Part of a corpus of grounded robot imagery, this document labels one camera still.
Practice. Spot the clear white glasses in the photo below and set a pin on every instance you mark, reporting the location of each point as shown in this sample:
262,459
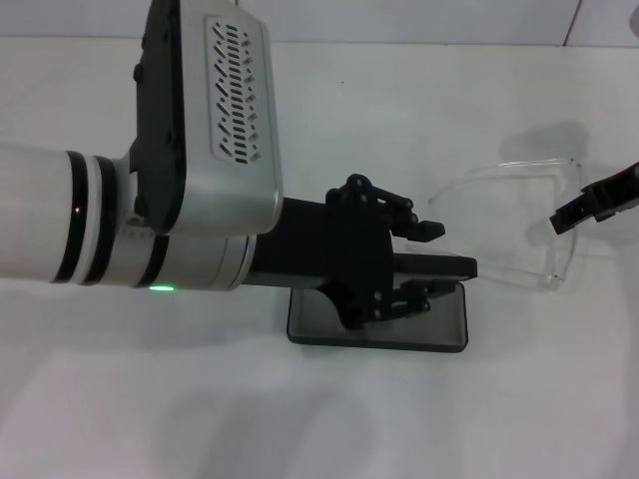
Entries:
561,269

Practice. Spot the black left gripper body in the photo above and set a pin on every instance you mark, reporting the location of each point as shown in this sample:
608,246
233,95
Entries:
354,259

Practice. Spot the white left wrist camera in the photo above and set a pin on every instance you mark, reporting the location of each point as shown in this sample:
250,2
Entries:
229,100

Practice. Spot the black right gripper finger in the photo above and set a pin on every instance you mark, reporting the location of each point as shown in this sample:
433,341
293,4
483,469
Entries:
574,214
616,192

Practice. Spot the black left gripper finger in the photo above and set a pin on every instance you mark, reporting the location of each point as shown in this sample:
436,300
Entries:
414,289
427,232

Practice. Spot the black glasses case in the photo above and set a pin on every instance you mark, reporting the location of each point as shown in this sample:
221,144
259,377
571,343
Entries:
424,334

